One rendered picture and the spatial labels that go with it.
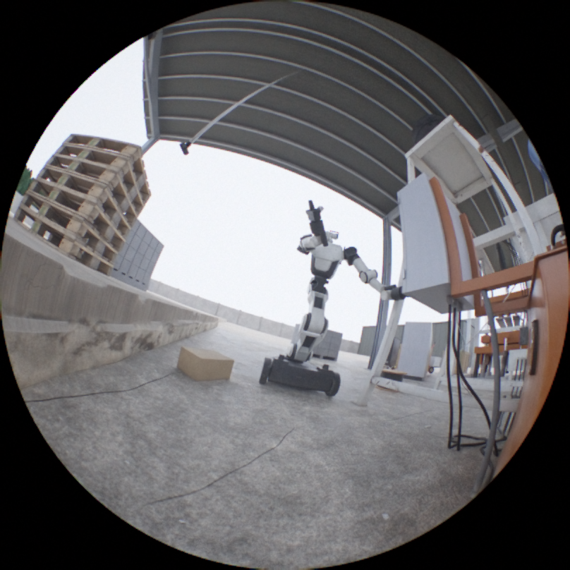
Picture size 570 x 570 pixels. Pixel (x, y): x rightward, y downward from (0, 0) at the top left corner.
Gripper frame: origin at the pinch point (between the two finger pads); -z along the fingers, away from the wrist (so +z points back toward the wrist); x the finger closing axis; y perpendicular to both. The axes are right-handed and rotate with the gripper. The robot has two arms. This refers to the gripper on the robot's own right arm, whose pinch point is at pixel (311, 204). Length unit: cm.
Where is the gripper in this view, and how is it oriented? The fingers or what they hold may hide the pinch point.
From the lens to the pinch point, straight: 112.8
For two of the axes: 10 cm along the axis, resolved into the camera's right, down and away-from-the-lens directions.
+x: 3.7, 3.9, -8.4
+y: -8.8, 4.4, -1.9
